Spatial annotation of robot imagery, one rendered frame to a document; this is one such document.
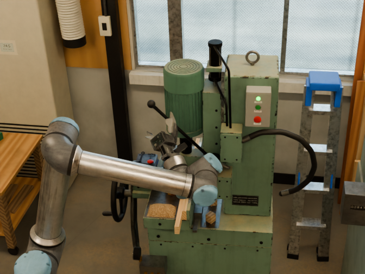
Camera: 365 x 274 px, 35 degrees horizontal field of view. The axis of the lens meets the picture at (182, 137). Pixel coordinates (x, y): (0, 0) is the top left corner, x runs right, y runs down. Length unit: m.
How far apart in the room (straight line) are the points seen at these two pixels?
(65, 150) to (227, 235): 0.94
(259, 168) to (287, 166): 1.66
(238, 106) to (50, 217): 0.90
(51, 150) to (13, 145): 1.85
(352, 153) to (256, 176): 1.33
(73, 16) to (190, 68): 1.49
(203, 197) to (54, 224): 0.69
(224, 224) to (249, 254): 0.19
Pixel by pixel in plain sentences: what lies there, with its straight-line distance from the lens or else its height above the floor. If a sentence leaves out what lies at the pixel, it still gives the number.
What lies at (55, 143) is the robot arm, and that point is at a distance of 2.12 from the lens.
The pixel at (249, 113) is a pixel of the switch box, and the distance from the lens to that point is 2.35.
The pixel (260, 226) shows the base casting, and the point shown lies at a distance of 2.68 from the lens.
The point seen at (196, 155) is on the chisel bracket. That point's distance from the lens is 2.65.
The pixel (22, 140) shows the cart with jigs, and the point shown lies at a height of 0.53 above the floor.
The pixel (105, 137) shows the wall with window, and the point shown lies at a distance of 4.34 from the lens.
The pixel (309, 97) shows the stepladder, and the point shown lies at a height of 1.06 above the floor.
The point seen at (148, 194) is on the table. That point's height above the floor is 0.87.
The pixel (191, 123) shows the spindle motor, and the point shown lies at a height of 1.27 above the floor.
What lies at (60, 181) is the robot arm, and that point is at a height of 1.21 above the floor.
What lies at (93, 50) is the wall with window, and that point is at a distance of 4.01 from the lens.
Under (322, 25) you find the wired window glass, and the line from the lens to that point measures 3.80.
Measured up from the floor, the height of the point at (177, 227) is 0.94.
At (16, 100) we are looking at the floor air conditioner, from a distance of 4.07.
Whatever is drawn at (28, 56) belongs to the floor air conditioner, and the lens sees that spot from 3.87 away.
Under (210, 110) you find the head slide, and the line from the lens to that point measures 2.47.
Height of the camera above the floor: 2.54
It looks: 32 degrees down
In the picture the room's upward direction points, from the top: 2 degrees counter-clockwise
